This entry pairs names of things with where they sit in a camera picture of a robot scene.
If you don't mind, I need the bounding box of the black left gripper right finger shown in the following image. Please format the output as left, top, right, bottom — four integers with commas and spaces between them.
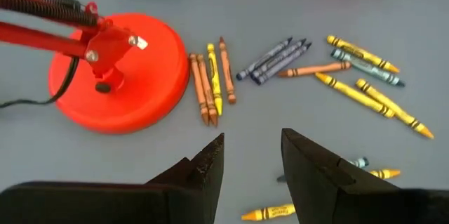
281, 128, 449, 224

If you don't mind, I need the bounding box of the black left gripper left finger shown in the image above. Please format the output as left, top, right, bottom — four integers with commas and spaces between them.
0, 132, 226, 224

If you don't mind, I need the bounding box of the group of orange crayons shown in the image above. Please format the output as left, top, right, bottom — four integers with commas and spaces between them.
196, 53, 220, 128

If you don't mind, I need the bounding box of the navy blue crayon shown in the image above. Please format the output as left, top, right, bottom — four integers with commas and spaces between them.
235, 37, 294, 81
250, 38, 307, 81
254, 41, 313, 86

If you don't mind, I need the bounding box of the red desk lamp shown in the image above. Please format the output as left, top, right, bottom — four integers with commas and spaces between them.
0, 0, 190, 136

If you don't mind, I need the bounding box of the black lamp power cable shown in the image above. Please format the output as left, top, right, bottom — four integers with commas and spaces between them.
0, 55, 80, 109

